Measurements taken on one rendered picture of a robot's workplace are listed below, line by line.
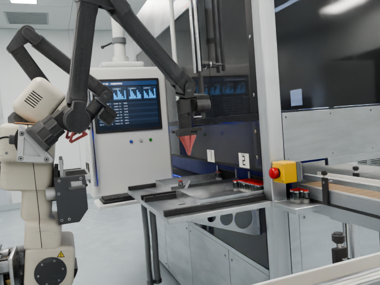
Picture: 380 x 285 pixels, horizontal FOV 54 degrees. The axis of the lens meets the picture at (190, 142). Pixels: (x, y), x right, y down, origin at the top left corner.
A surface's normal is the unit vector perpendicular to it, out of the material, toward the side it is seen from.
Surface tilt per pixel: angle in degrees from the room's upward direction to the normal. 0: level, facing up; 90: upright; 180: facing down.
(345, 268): 90
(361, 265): 90
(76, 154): 90
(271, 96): 90
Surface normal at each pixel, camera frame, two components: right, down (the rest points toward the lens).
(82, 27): 0.43, 0.22
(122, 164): 0.38, 0.02
